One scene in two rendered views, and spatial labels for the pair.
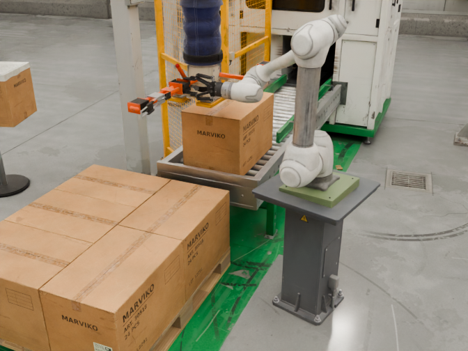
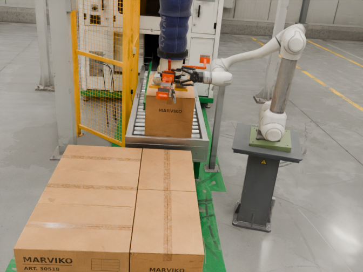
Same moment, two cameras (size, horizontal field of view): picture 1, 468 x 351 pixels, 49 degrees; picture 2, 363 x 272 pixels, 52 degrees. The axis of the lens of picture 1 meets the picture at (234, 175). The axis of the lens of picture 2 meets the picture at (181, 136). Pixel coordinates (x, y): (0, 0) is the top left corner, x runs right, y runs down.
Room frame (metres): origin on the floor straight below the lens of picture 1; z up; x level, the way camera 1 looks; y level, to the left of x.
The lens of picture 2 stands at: (0.38, 1.35, 1.95)
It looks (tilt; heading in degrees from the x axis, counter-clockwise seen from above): 25 degrees down; 333
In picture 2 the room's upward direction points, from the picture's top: 5 degrees clockwise
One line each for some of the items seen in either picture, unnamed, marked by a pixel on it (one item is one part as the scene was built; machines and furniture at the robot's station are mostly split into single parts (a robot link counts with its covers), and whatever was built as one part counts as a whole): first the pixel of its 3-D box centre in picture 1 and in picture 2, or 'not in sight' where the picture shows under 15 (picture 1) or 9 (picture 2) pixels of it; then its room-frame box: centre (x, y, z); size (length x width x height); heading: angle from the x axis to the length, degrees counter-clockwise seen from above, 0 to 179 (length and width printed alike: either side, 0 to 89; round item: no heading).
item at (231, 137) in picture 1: (230, 130); (169, 106); (3.25, 0.03, 0.75); 0.60 x 0.40 x 0.40; 156
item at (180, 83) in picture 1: (179, 86); (168, 76); (2.72, 0.29, 1.20); 0.10 x 0.08 x 0.06; 62
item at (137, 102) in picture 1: (138, 105); (162, 93); (2.42, 0.46, 1.19); 0.08 x 0.07 x 0.05; 152
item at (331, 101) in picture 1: (306, 131); (195, 103); (3.88, -0.58, 0.50); 2.31 x 0.05 x 0.19; 157
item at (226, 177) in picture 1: (205, 174); (167, 141); (2.93, 0.18, 0.58); 0.70 x 0.03 x 0.06; 67
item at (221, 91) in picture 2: not in sight; (216, 125); (3.26, -0.51, 0.50); 0.07 x 0.07 x 1.00; 67
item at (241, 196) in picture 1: (206, 189); (166, 151); (2.92, 0.18, 0.47); 0.70 x 0.03 x 0.15; 67
